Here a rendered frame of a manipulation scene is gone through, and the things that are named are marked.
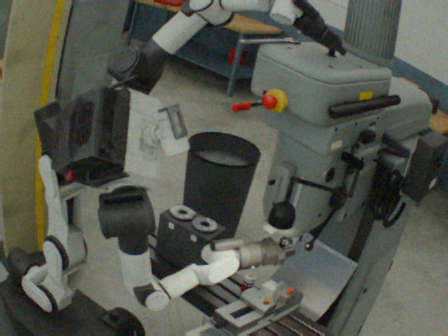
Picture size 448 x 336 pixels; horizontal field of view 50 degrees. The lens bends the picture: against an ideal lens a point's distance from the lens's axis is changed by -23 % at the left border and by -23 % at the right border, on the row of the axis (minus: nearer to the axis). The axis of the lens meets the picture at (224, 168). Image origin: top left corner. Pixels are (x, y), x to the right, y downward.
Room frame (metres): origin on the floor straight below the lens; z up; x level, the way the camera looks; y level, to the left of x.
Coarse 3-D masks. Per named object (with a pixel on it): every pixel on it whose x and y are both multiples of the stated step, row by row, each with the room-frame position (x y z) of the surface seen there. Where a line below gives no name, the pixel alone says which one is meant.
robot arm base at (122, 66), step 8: (128, 48) 1.52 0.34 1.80; (136, 48) 1.52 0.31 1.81; (120, 56) 1.52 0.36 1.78; (128, 56) 1.51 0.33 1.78; (136, 56) 1.50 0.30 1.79; (112, 64) 1.52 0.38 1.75; (120, 64) 1.50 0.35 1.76; (128, 64) 1.49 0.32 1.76; (136, 64) 1.48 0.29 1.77; (112, 72) 1.51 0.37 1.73; (120, 72) 1.49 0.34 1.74; (128, 72) 1.48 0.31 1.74; (160, 72) 1.59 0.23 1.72; (120, 80) 1.48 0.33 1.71; (144, 88) 1.55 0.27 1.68; (152, 88) 1.58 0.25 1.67
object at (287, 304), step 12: (288, 288) 1.68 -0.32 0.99; (240, 300) 1.55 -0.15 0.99; (276, 300) 1.58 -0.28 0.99; (288, 300) 1.57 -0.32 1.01; (300, 300) 1.64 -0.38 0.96; (216, 312) 1.46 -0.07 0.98; (228, 312) 1.47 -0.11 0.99; (240, 312) 1.51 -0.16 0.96; (252, 312) 1.49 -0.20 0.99; (276, 312) 1.54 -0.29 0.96; (288, 312) 1.58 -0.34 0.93; (228, 324) 1.42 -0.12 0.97; (240, 324) 1.41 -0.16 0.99; (252, 324) 1.45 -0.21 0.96; (264, 324) 1.49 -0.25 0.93
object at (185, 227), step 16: (176, 208) 1.88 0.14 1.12; (160, 224) 1.84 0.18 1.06; (176, 224) 1.80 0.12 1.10; (192, 224) 1.81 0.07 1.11; (208, 224) 1.83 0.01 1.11; (160, 240) 1.83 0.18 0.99; (176, 240) 1.80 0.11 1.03; (192, 240) 1.77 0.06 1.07; (208, 240) 1.74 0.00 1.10; (176, 256) 1.79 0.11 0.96; (192, 256) 1.76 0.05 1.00
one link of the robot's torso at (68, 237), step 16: (48, 160) 1.50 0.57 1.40; (48, 176) 1.49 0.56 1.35; (48, 192) 1.49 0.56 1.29; (64, 192) 1.56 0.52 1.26; (80, 192) 1.58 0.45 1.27; (48, 208) 1.54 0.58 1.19; (64, 208) 1.49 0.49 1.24; (80, 208) 1.58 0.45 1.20; (64, 224) 1.49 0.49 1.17; (80, 224) 1.58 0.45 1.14; (48, 240) 1.51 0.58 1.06; (64, 240) 1.49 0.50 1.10; (80, 240) 1.56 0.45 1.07; (64, 256) 1.47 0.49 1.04; (80, 256) 1.55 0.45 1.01
